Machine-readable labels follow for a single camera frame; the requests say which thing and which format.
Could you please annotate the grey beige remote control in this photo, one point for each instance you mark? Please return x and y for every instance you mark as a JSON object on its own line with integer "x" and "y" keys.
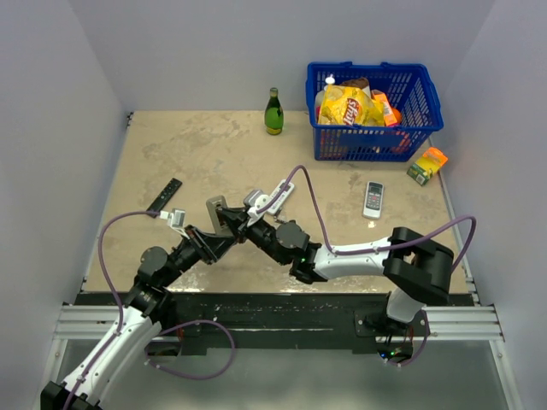
{"x": 214, "y": 205}

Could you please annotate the white air conditioner remote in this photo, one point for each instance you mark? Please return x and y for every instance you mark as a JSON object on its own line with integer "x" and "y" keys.
{"x": 282, "y": 193}

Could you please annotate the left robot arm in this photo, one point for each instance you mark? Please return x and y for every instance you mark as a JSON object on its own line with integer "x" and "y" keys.
{"x": 147, "y": 312}

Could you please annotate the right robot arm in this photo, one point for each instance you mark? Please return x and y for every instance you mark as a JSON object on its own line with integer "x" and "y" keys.
{"x": 419, "y": 267}

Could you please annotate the aluminium frame rail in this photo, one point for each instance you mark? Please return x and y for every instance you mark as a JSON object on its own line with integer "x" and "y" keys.
{"x": 92, "y": 314}

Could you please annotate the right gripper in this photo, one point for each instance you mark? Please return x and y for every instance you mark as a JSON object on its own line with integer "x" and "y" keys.
{"x": 238, "y": 221}

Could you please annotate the orange snack box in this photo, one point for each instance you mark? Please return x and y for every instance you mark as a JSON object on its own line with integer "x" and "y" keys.
{"x": 391, "y": 116}

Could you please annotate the green orange carton box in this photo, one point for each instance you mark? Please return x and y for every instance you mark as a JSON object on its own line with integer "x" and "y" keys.
{"x": 427, "y": 166}

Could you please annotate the brown snack package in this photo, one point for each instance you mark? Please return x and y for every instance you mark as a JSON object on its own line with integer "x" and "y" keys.
{"x": 360, "y": 83}

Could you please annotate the green glass bottle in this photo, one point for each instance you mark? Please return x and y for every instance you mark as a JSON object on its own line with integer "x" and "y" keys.
{"x": 274, "y": 115}

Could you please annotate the blue plastic shopping basket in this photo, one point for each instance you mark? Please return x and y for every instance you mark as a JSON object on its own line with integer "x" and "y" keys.
{"x": 409, "y": 89}

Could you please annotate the white grey remote control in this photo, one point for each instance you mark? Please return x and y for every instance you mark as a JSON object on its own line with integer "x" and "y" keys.
{"x": 373, "y": 200}

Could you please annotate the yellow chips bag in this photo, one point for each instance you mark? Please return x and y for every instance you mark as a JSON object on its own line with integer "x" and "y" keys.
{"x": 349, "y": 106}

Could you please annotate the black remote control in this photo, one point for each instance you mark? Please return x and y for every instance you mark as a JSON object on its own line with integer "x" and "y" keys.
{"x": 162, "y": 199}

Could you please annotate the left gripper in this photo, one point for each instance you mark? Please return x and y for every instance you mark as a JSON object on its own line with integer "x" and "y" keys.
{"x": 210, "y": 246}

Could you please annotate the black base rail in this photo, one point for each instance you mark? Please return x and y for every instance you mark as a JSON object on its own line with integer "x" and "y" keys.
{"x": 201, "y": 321}

